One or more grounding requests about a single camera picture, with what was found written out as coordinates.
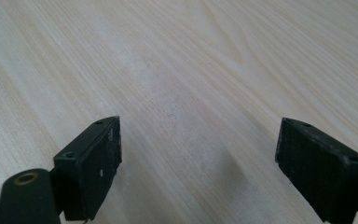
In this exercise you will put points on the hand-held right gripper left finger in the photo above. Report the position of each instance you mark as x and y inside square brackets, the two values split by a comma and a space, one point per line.
[88, 171]

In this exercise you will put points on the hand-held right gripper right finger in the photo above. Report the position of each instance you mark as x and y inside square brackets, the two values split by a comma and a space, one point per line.
[317, 174]

